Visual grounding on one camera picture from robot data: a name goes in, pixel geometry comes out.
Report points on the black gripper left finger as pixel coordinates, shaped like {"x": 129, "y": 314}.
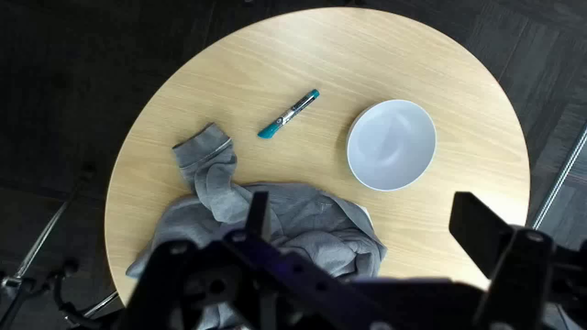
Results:
{"x": 257, "y": 213}

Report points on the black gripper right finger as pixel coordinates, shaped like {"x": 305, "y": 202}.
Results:
{"x": 479, "y": 226}

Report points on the teal marker pen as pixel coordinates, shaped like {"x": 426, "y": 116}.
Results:
{"x": 288, "y": 114}

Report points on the white round bowl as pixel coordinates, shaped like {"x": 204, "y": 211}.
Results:
{"x": 391, "y": 145}

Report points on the grey crumpled hoodie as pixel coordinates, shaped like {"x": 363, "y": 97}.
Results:
{"x": 305, "y": 216}

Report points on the silver metal bar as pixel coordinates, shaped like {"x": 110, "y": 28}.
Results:
{"x": 560, "y": 176}

